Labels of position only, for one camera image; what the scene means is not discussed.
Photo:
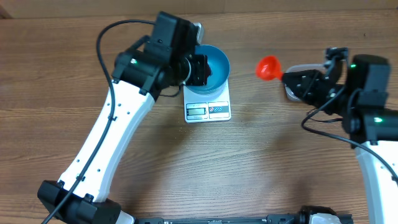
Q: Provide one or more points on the red measuring scoop blue handle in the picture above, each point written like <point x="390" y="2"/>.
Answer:
<point x="269" y="68"/>

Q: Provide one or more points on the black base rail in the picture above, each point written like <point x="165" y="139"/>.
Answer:
<point x="308" y="214"/>

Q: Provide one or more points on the teal plastic bowl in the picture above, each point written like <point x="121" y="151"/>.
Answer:
<point x="218" y="65"/>

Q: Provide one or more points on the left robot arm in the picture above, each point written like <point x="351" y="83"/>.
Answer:
<point x="153" y="63"/>

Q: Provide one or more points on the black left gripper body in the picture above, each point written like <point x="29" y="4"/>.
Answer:
<point x="197" y="76"/>

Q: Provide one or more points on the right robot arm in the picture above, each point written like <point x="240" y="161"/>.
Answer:
<point x="371" y="127"/>

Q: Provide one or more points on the white digital kitchen scale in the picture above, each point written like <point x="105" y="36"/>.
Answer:
<point x="211" y="107"/>

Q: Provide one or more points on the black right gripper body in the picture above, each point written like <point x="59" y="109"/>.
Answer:
<point x="319" y="91"/>

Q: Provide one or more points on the clear plastic food container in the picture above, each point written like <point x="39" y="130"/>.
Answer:
<point x="298" y="68"/>

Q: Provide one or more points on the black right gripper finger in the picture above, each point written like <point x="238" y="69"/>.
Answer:
<point x="300" y="88"/>
<point x="298" y="75"/>

